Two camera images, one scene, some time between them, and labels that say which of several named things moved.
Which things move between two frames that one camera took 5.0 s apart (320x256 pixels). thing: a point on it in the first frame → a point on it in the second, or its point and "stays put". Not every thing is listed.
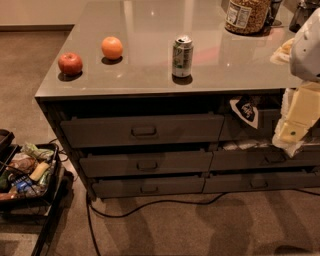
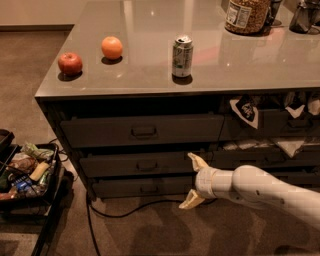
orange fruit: [112, 47] stays put
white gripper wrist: [306, 55] → [203, 181]
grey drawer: [267, 158] stays put
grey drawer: [118, 164] stays put
